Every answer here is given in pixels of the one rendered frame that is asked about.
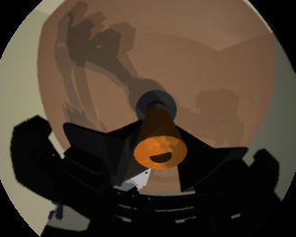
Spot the orange knob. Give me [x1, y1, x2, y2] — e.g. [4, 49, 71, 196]
[133, 108, 187, 170]

